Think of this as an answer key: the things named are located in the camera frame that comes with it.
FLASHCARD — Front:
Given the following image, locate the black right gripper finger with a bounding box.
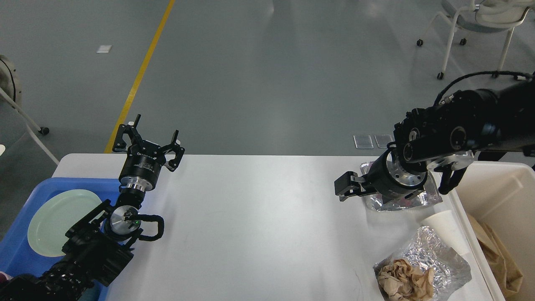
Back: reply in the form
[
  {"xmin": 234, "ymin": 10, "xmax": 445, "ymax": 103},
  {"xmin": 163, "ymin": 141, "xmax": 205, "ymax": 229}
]
[{"xmin": 334, "ymin": 171, "xmax": 367, "ymax": 202}]

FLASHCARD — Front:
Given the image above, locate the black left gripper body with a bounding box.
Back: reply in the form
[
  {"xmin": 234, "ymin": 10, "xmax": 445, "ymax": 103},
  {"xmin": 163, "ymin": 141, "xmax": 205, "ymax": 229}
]
[{"xmin": 119, "ymin": 145, "xmax": 166, "ymax": 192}]

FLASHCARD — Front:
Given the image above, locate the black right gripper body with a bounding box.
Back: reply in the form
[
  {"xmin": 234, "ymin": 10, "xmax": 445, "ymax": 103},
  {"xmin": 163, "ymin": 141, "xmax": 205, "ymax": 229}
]
[{"xmin": 363, "ymin": 150, "xmax": 428, "ymax": 200}]

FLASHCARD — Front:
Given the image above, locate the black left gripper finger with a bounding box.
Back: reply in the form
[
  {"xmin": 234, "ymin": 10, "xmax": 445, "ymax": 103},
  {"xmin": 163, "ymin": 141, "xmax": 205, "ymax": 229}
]
[
  {"xmin": 158, "ymin": 130, "xmax": 185, "ymax": 172},
  {"xmin": 113, "ymin": 114, "xmax": 145, "ymax": 154}
]

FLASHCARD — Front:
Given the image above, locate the pale green plate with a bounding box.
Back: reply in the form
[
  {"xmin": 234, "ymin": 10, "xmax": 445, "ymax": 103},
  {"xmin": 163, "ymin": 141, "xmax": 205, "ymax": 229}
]
[{"xmin": 27, "ymin": 189, "xmax": 102, "ymax": 258}]

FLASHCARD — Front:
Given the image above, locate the brown paper bag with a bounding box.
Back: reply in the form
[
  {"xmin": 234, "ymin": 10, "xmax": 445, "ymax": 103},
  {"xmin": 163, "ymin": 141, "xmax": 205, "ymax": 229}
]
[{"xmin": 467, "ymin": 214, "xmax": 524, "ymax": 299}]

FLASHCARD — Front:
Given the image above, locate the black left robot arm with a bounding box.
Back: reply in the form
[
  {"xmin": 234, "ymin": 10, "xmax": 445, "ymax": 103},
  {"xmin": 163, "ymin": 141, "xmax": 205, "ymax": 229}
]
[{"xmin": 1, "ymin": 115, "xmax": 185, "ymax": 301}]

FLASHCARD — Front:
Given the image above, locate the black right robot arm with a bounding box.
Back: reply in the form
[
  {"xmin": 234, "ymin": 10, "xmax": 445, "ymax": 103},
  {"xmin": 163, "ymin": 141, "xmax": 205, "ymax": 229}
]
[{"xmin": 334, "ymin": 71, "xmax": 535, "ymax": 202}]

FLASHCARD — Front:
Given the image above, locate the floor outlet plate right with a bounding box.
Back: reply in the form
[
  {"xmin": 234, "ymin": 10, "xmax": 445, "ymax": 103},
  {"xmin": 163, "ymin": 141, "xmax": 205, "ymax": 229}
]
[{"xmin": 373, "ymin": 135, "xmax": 394, "ymax": 149}]

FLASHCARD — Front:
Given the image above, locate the floor outlet plate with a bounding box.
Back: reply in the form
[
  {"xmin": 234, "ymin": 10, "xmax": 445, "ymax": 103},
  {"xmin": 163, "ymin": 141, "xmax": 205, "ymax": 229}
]
[
  {"xmin": 353, "ymin": 135, "xmax": 374, "ymax": 149},
  {"xmin": 373, "ymin": 135, "xmax": 394, "ymax": 149}
]

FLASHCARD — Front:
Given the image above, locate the floor outlet plate left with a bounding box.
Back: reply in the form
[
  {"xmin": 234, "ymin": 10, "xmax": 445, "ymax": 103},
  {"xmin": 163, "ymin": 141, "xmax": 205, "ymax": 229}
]
[{"xmin": 353, "ymin": 135, "xmax": 374, "ymax": 149}]

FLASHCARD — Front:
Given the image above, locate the silver red foil wrapper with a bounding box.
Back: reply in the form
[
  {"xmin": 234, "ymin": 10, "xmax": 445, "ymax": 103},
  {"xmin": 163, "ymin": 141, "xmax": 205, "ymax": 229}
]
[{"xmin": 363, "ymin": 174, "xmax": 443, "ymax": 212}]

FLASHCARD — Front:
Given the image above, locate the white paper cup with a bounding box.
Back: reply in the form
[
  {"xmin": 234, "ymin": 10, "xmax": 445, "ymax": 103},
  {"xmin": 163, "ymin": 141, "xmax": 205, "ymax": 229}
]
[{"xmin": 421, "ymin": 210, "xmax": 471, "ymax": 256}]

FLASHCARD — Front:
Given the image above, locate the crumpled silver foil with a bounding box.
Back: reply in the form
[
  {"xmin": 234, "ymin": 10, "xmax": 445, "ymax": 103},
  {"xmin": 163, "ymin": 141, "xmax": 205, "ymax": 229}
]
[{"xmin": 373, "ymin": 226, "xmax": 472, "ymax": 301}]

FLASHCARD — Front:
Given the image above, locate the white plastic bin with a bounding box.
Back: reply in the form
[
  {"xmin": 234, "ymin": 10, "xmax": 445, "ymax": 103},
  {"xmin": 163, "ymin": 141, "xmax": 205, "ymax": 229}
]
[{"xmin": 448, "ymin": 161, "xmax": 535, "ymax": 301}]

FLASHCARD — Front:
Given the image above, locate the grey chair at left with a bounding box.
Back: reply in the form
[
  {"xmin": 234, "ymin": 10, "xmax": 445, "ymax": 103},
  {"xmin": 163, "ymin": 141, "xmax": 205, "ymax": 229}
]
[{"xmin": 0, "ymin": 55, "xmax": 59, "ymax": 165}]

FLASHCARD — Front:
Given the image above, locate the blue plastic tray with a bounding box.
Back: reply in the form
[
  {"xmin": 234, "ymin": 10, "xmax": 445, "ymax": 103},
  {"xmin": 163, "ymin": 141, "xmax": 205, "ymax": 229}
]
[{"xmin": 1, "ymin": 178, "xmax": 132, "ymax": 301}]

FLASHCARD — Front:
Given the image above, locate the pink cup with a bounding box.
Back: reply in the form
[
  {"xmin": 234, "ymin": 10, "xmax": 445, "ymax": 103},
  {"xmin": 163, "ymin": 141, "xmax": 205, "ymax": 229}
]
[{"xmin": 0, "ymin": 272, "xmax": 11, "ymax": 284}]

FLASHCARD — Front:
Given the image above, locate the white rolling chair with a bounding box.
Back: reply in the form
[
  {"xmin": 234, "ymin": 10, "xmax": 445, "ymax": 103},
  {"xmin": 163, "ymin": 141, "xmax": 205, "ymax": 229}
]
[{"xmin": 416, "ymin": 0, "xmax": 534, "ymax": 80}]

